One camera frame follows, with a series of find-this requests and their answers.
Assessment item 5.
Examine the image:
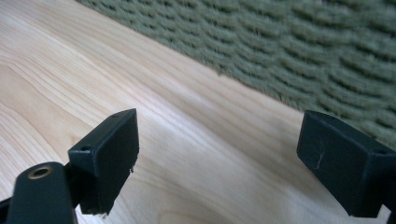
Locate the green woven basket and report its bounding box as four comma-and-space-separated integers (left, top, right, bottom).
76, 0, 396, 151

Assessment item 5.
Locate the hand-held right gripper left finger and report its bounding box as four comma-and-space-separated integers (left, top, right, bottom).
67, 107, 140, 217

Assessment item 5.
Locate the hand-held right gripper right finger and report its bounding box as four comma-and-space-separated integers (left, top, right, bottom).
295, 109, 396, 218

